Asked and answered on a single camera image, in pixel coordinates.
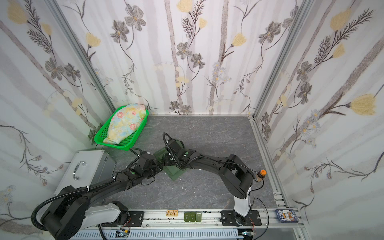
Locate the blue patterned card box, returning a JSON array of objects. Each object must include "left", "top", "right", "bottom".
[{"left": 275, "top": 209, "right": 299, "bottom": 223}]

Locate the green plastic basket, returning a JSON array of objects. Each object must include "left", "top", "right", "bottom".
[{"left": 93, "top": 104, "right": 150, "bottom": 151}]

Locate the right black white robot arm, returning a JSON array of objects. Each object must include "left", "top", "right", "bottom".
[{"left": 164, "top": 138, "right": 255, "bottom": 226}]

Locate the green tag block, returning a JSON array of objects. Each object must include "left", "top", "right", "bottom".
[{"left": 184, "top": 212, "right": 202, "bottom": 223}]

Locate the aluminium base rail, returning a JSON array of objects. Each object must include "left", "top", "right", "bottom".
[{"left": 56, "top": 208, "right": 305, "bottom": 230}]

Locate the silver aluminium case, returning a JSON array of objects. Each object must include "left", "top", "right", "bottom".
[{"left": 54, "top": 150, "right": 117, "bottom": 196}]

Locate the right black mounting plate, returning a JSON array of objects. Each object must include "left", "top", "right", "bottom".
[{"left": 220, "top": 210, "right": 262, "bottom": 227}]

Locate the black mounting plate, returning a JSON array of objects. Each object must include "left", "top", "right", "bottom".
[
  {"left": 127, "top": 211, "right": 145, "bottom": 228},
  {"left": 220, "top": 210, "right": 262, "bottom": 227}
]

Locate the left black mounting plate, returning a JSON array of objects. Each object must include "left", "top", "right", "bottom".
[{"left": 127, "top": 211, "right": 145, "bottom": 228}]

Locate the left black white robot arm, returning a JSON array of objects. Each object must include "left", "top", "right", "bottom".
[{"left": 31, "top": 152, "right": 164, "bottom": 240}]

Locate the small wooden tag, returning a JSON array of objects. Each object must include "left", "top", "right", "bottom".
[{"left": 166, "top": 210, "right": 179, "bottom": 217}]

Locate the white vented cable duct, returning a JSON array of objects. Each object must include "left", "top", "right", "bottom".
[{"left": 72, "top": 229, "right": 244, "bottom": 240}]

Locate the floral pastel skirt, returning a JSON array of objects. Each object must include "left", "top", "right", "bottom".
[{"left": 102, "top": 103, "right": 147, "bottom": 145}]

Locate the green skirt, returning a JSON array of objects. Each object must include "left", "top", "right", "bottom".
[{"left": 154, "top": 148, "right": 186, "bottom": 181}]

